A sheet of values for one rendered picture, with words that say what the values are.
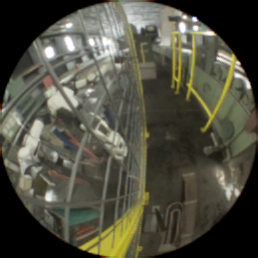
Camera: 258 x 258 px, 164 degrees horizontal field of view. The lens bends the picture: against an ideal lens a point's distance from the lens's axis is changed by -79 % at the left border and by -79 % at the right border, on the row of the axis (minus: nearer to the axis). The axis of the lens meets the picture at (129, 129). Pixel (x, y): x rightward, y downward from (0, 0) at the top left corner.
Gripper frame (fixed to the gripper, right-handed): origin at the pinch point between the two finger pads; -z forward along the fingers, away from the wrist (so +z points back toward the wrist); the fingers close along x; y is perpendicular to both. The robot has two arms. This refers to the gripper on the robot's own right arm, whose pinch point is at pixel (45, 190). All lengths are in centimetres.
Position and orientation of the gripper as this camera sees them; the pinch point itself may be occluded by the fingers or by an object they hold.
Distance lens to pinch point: 33.8
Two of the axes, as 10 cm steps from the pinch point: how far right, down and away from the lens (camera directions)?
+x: 2.2, -8.3, 5.2
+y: 1.5, 5.5, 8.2
